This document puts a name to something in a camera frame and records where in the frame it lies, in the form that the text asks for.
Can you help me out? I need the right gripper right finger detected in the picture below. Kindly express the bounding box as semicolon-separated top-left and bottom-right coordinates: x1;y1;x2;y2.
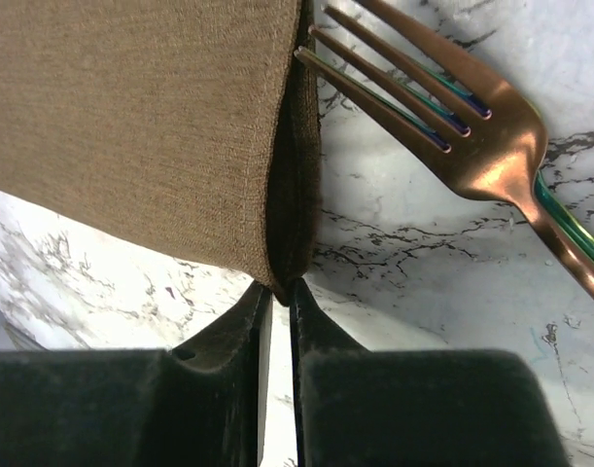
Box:
290;280;569;467

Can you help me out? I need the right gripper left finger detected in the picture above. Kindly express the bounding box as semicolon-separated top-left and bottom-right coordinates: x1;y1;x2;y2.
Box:
0;283;272;466

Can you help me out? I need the brown cloth napkin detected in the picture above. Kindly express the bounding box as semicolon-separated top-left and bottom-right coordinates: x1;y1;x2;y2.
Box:
0;1;321;302

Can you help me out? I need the copper iridescent fork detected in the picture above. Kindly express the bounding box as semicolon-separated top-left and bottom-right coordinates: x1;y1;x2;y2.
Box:
295;1;594;300

